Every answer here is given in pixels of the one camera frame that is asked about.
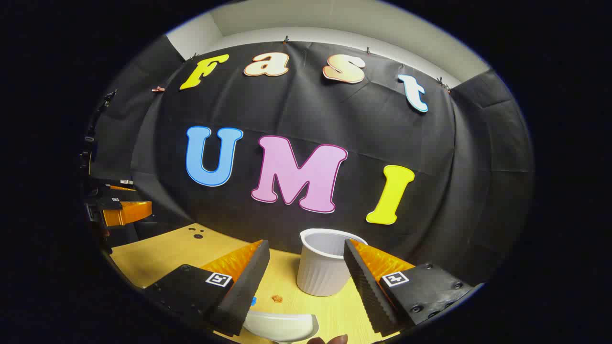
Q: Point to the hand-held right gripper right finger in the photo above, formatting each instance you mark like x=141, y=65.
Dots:
x=366, y=286

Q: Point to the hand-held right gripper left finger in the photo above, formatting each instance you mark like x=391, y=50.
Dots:
x=248, y=282

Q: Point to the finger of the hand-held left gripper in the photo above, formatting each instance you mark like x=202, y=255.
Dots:
x=117, y=184
x=126, y=213

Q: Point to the white dustpan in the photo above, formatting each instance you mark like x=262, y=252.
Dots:
x=279, y=327

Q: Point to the black backdrop cloth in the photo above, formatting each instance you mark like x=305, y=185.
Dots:
x=311, y=105

